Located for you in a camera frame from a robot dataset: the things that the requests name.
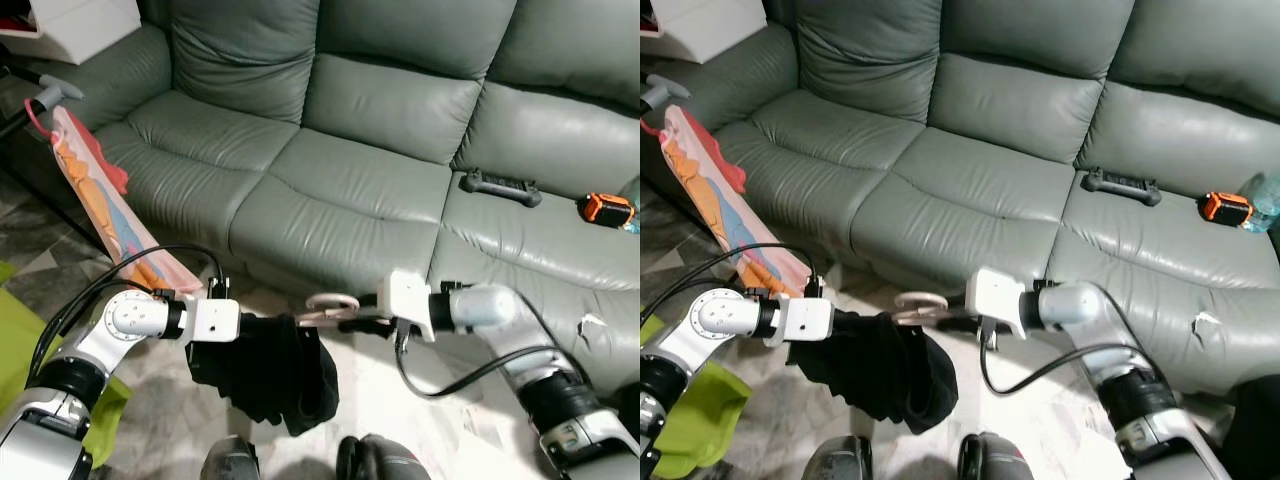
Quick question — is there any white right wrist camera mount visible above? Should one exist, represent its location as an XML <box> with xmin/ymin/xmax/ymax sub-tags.
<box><xmin>378</xmin><ymin>270</ymin><xmax>433</xmax><ymax>341</ymax></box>
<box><xmin>965</xmin><ymin>268</ymin><xmax>1026</xmax><ymax>339</ymax></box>

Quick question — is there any black handheld controller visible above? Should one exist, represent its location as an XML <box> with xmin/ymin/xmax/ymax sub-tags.
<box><xmin>460</xmin><ymin>168</ymin><xmax>544</xmax><ymax>209</ymax></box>
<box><xmin>1082</xmin><ymin>168</ymin><xmax>1164</xmax><ymax>208</ymax></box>

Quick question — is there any pink plastic clothes hanger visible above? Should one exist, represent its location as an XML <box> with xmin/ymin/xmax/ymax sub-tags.
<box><xmin>305</xmin><ymin>292</ymin><xmax>361</xmax><ymax>326</ymax></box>
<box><xmin>893</xmin><ymin>290</ymin><xmax>949</xmax><ymax>326</ymax></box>

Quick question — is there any grey left robot leg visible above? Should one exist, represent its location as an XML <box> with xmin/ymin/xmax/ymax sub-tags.
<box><xmin>805</xmin><ymin>437</ymin><xmax>876</xmax><ymax>480</ymax></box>
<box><xmin>200</xmin><ymin>437</ymin><xmax>261</xmax><ymax>480</ymax></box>

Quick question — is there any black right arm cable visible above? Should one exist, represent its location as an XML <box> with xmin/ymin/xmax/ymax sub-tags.
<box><xmin>980</xmin><ymin>325</ymin><xmax>1151</xmax><ymax>396</ymax></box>
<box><xmin>393</xmin><ymin>330</ymin><xmax>561</xmax><ymax>401</ymax></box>

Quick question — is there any black garment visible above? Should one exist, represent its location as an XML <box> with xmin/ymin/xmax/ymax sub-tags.
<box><xmin>785</xmin><ymin>310</ymin><xmax>959</xmax><ymax>434</ymax></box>
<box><xmin>188</xmin><ymin>312</ymin><xmax>341</xmax><ymax>438</ymax></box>

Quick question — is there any pink patterned garment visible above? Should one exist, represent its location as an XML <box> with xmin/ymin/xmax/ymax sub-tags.
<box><xmin>662</xmin><ymin>105</ymin><xmax>816</xmax><ymax>298</ymax></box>
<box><xmin>50</xmin><ymin>105</ymin><xmax>206</xmax><ymax>296</ymax></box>

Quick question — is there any red clothes hanger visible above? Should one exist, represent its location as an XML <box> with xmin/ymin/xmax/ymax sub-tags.
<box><xmin>640</xmin><ymin>120</ymin><xmax>746</xmax><ymax>196</ymax></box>
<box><xmin>25</xmin><ymin>98</ymin><xmax>131</xmax><ymax>196</ymax></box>

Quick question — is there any orange and black device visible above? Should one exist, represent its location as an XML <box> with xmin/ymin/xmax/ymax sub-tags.
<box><xmin>1198</xmin><ymin>192</ymin><xmax>1256</xmax><ymax>229</ymax></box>
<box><xmin>577</xmin><ymin>194</ymin><xmax>637</xmax><ymax>232</ymax></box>

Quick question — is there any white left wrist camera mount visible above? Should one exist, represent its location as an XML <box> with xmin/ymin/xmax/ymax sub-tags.
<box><xmin>185</xmin><ymin>297</ymin><xmax>241</xmax><ymax>344</ymax></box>
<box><xmin>765</xmin><ymin>297</ymin><xmax>834</xmax><ymax>346</ymax></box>

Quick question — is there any grey green leather sofa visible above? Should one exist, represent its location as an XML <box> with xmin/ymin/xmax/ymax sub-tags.
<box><xmin>30</xmin><ymin>0</ymin><xmax>641</xmax><ymax>401</ymax></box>
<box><xmin>650</xmin><ymin>0</ymin><xmax>1280</xmax><ymax>401</ymax></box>

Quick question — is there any grey robot leg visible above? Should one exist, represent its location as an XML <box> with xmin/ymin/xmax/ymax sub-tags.
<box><xmin>955</xmin><ymin>435</ymin><xmax>1036</xmax><ymax>480</ymax></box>
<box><xmin>335</xmin><ymin>435</ymin><xmax>431</xmax><ymax>480</ymax></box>
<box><xmin>200</xmin><ymin>437</ymin><xmax>261</xmax><ymax>480</ymax></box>
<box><xmin>805</xmin><ymin>437</ymin><xmax>876</xmax><ymax>480</ymax></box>

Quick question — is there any grey right robot leg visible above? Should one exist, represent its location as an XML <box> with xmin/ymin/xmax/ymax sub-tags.
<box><xmin>955</xmin><ymin>435</ymin><xmax>1036</xmax><ymax>480</ymax></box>
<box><xmin>335</xmin><ymin>435</ymin><xmax>431</xmax><ymax>480</ymax></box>

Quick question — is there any lime green garment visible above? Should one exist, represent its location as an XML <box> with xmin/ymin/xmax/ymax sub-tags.
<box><xmin>0</xmin><ymin>262</ymin><xmax>131</xmax><ymax>469</ymax></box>
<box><xmin>640</xmin><ymin>315</ymin><xmax>753</xmax><ymax>479</ymax></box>

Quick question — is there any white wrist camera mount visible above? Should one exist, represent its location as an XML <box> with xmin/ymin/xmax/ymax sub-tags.
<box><xmin>765</xmin><ymin>297</ymin><xmax>834</xmax><ymax>346</ymax></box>
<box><xmin>965</xmin><ymin>268</ymin><xmax>1026</xmax><ymax>339</ymax></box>
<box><xmin>185</xmin><ymin>297</ymin><xmax>241</xmax><ymax>344</ymax></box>
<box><xmin>378</xmin><ymin>270</ymin><xmax>433</xmax><ymax>341</ymax></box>

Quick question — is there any barefoot person in black trousers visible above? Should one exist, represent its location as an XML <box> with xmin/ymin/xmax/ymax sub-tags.
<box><xmin>1220</xmin><ymin>375</ymin><xmax>1280</xmax><ymax>480</ymax></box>

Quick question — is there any white box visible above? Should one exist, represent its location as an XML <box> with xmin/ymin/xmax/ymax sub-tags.
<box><xmin>640</xmin><ymin>0</ymin><xmax>766</xmax><ymax>61</ymax></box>
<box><xmin>0</xmin><ymin>0</ymin><xmax>141</xmax><ymax>63</ymax></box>

